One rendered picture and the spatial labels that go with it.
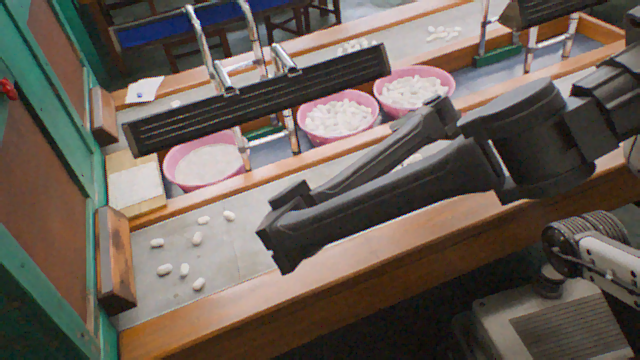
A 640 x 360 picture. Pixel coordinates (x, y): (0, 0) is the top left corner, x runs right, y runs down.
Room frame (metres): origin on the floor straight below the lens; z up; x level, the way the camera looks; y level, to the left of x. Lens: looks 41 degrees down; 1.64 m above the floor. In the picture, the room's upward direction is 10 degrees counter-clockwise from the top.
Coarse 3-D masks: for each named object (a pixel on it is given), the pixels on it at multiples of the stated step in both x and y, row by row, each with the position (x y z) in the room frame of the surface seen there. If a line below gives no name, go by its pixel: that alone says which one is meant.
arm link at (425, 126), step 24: (408, 120) 0.73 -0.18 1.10; (432, 120) 0.71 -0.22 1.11; (456, 120) 0.73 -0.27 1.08; (384, 144) 0.66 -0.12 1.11; (408, 144) 0.66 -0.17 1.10; (360, 168) 0.60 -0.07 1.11; (384, 168) 0.62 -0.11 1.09; (288, 192) 0.55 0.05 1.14; (312, 192) 0.55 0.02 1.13; (336, 192) 0.56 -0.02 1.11
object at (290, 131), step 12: (276, 48) 1.09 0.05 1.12; (276, 60) 1.13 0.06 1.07; (288, 60) 1.02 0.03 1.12; (216, 72) 1.03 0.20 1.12; (276, 72) 1.13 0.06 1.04; (300, 72) 0.98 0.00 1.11; (228, 84) 0.95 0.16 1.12; (228, 96) 0.93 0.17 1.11; (288, 120) 1.13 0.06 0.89; (240, 132) 1.09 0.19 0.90; (288, 132) 1.13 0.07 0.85; (240, 144) 1.09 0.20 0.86; (252, 144) 1.10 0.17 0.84; (240, 156) 1.09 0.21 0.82
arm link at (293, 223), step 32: (512, 96) 0.40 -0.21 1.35; (544, 96) 0.37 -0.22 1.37; (480, 128) 0.39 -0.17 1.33; (512, 128) 0.36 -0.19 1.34; (416, 160) 0.44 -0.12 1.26; (448, 160) 0.39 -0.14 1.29; (480, 160) 0.37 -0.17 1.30; (352, 192) 0.44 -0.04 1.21; (384, 192) 0.41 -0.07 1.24; (416, 192) 0.39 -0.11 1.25; (448, 192) 0.37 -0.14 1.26; (512, 192) 0.35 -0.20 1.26; (544, 192) 0.33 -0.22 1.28; (288, 224) 0.45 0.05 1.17; (320, 224) 0.43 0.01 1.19; (352, 224) 0.41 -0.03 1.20; (288, 256) 0.43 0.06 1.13
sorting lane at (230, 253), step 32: (352, 160) 1.08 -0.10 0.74; (256, 192) 1.01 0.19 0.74; (160, 224) 0.95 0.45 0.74; (192, 224) 0.93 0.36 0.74; (224, 224) 0.91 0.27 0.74; (256, 224) 0.89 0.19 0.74; (384, 224) 0.81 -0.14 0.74; (160, 256) 0.84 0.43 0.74; (192, 256) 0.82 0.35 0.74; (224, 256) 0.80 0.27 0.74; (256, 256) 0.78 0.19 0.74; (160, 288) 0.74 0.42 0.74; (192, 288) 0.72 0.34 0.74; (224, 288) 0.70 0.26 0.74; (128, 320) 0.66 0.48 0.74
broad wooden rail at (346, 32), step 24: (432, 0) 2.03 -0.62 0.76; (456, 0) 1.99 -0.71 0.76; (360, 24) 1.93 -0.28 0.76; (384, 24) 1.89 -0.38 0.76; (264, 48) 1.87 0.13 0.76; (288, 48) 1.82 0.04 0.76; (312, 48) 1.80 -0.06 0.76; (192, 72) 1.76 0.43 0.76; (240, 72) 1.72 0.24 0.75; (120, 96) 1.66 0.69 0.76
